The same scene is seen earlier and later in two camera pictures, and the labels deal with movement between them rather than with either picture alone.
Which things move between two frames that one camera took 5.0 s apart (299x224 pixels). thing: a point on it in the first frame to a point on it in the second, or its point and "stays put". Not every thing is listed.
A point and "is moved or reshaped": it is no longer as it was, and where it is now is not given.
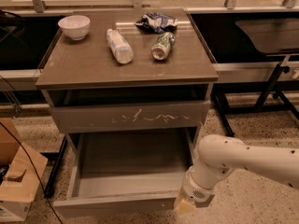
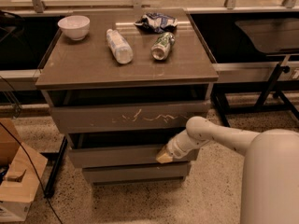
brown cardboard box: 21,170 stays put
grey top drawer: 128,116 stays put
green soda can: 163,46 stays put
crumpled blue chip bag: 155,22 stays put
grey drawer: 135,173 is moved or reshaped
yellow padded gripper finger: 183,205 to 164,156
